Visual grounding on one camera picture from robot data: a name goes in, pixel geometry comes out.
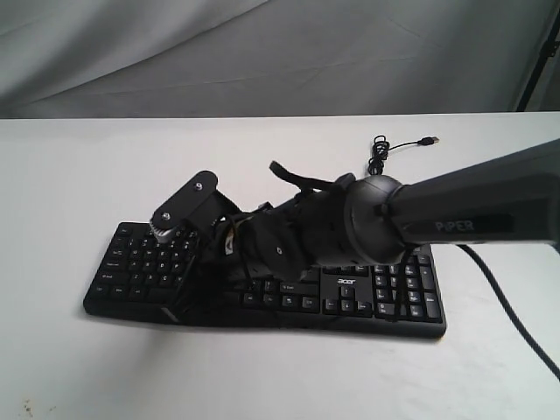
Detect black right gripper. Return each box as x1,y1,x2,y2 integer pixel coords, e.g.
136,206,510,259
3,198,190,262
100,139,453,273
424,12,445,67
174,200,311,326

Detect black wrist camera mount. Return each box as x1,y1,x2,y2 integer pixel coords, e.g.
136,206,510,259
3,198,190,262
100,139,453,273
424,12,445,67
150,171,241,244

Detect black stand pole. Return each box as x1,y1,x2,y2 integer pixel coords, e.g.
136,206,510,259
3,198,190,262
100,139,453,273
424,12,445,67
515,24,559,112

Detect black USB cable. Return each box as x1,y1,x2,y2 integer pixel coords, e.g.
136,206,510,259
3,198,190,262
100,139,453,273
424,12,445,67
362,135,441,179

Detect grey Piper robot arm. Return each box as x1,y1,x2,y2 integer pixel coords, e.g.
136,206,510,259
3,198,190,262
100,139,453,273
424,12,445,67
172,141,559,311

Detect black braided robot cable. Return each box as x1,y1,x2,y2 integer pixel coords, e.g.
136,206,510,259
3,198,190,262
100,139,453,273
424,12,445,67
458,243,560,386

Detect black Acer keyboard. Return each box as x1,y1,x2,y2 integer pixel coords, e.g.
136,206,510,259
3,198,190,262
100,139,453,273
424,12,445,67
83,222,446,339

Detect grey fabric backdrop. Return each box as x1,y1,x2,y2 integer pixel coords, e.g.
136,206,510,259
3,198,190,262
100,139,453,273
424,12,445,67
1,1,559,118

